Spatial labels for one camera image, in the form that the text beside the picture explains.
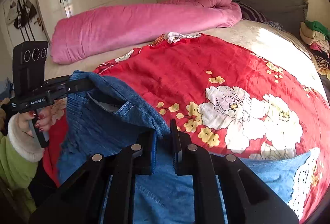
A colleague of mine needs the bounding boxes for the striped dark pillow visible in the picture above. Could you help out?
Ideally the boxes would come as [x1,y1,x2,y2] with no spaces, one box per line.
[236,1,284,31]

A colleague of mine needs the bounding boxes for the hanging bags on door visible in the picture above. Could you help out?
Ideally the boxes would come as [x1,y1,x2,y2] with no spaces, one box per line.
[5,0,46,46]

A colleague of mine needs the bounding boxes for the blue denim lace-hem pants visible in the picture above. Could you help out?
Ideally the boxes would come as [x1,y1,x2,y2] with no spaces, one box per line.
[55,71,319,223]

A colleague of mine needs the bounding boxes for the left hand red nails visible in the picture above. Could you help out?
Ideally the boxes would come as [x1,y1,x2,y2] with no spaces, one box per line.
[17,98,67,137]

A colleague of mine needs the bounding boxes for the stack of folded clothes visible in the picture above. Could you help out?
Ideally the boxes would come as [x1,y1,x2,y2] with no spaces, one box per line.
[299,20,329,80]

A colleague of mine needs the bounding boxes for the red floral bed cover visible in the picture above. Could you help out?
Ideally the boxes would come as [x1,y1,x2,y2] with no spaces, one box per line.
[58,34,329,223]

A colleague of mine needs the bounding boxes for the pink rolled blanket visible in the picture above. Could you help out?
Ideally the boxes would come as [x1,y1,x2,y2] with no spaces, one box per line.
[50,0,242,65]

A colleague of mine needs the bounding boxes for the green sleeve left forearm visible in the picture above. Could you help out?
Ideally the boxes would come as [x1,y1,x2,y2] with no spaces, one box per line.
[0,112,45,214]

